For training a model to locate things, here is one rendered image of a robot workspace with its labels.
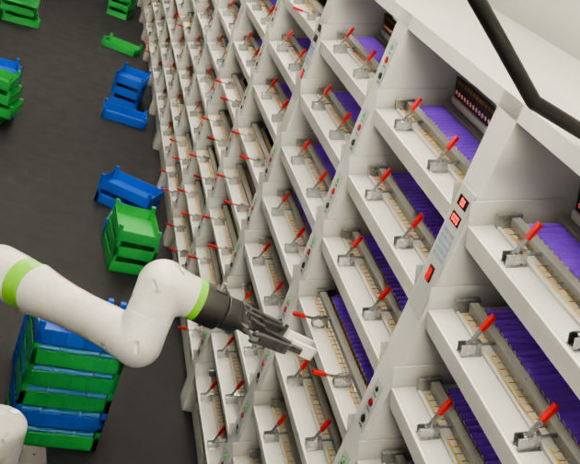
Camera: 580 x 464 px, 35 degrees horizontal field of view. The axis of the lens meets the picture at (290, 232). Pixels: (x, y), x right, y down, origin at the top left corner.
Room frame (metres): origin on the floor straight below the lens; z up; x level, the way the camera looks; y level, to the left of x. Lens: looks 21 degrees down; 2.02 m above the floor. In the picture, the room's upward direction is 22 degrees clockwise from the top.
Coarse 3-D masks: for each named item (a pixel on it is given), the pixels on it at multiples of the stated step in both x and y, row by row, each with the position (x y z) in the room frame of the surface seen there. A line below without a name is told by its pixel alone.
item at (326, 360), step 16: (304, 288) 2.35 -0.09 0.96; (320, 288) 2.36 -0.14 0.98; (336, 288) 2.38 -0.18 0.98; (304, 304) 2.31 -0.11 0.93; (304, 320) 2.26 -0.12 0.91; (320, 336) 2.16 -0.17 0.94; (320, 352) 2.09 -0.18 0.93; (336, 352) 2.09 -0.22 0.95; (320, 368) 2.05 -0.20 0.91; (336, 368) 2.02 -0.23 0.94; (336, 400) 1.89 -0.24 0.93; (352, 400) 1.90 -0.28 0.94; (336, 416) 1.88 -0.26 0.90; (352, 416) 1.78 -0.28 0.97
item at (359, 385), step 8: (320, 296) 2.33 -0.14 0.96; (328, 296) 2.32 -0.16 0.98; (320, 304) 2.30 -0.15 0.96; (328, 304) 2.28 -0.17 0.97; (328, 312) 2.24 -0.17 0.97; (336, 320) 2.20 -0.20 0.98; (336, 328) 2.17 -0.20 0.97; (336, 336) 2.14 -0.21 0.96; (344, 336) 2.13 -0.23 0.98; (336, 344) 2.11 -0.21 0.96; (344, 344) 2.09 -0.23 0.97; (344, 352) 2.06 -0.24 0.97; (344, 360) 2.05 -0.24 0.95; (352, 360) 2.03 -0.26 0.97; (352, 368) 1.99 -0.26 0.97; (360, 376) 1.96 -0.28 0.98; (360, 384) 1.93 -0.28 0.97; (352, 392) 1.91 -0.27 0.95; (360, 392) 1.90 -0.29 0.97
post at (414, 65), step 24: (408, 24) 2.36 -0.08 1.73; (408, 48) 2.36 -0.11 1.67; (408, 72) 2.37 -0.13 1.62; (432, 72) 2.39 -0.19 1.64; (456, 72) 2.41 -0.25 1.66; (360, 144) 2.36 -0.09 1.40; (384, 144) 2.37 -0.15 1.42; (336, 216) 2.36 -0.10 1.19; (360, 216) 2.38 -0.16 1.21; (312, 264) 2.36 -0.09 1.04; (288, 312) 2.37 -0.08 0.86; (264, 384) 2.36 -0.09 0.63; (240, 408) 2.44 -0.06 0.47; (240, 432) 2.37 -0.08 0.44
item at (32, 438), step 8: (8, 392) 2.64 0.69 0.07; (8, 400) 2.61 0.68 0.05; (32, 432) 2.50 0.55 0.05; (40, 432) 2.52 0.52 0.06; (32, 440) 2.51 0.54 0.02; (40, 440) 2.52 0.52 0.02; (48, 440) 2.53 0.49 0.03; (56, 440) 2.54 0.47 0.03; (64, 440) 2.55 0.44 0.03; (72, 440) 2.56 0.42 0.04; (80, 440) 2.57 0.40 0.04; (88, 440) 2.58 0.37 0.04; (96, 440) 2.59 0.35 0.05; (72, 448) 2.56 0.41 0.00; (80, 448) 2.58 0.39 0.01; (88, 448) 2.59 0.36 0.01
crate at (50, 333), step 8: (40, 320) 2.48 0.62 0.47; (40, 328) 2.47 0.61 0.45; (48, 328) 2.57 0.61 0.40; (56, 328) 2.59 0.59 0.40; (40, 336) 2.48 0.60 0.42; (48, 336) 2.49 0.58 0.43; (56, 336) 2.50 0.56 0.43; (64, 336) 2.51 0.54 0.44; (72, 336) 2.52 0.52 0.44; (56, 344) 2.50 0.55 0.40; (64, 344) 2.51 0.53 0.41; (72, 344) 2.52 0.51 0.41; (80, 344) 2.53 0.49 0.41; (88, 344) 2.54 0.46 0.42
